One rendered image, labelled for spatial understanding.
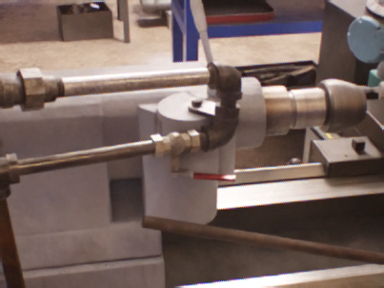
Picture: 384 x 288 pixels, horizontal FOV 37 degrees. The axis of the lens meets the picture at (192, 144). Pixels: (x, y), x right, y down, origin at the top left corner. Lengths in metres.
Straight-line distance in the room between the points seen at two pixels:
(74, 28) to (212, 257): 3.59
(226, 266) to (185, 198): 0.39
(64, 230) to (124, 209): 0.10
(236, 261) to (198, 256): 0.08
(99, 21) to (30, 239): 3.85
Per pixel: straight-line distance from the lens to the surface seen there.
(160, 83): 0.68
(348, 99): 0.94
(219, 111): 0.74
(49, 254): 0.86
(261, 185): 1.22
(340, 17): 2.47
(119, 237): 0.86
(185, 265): 1.17
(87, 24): 4.62
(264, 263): 1.19
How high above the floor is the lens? 1.50
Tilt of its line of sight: 29 degrees down
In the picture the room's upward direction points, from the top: straight up
